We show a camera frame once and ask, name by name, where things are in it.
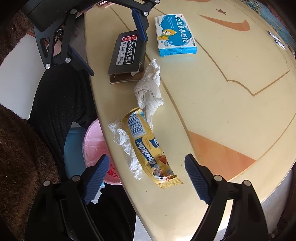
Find blue bear medicine box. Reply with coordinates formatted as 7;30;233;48
154;14;197;57

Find pink lined trash bin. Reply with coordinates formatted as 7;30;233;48
82;119;121;185

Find black crystal bullet box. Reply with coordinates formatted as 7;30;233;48
108;30;147;84

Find yellow Alpenliebe candy wrapper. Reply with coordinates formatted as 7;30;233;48
121;108;183;189

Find beige coffee table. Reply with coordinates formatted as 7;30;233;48
84;1;295;240

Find small silver foil packets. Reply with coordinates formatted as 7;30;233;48
268;31;286;50

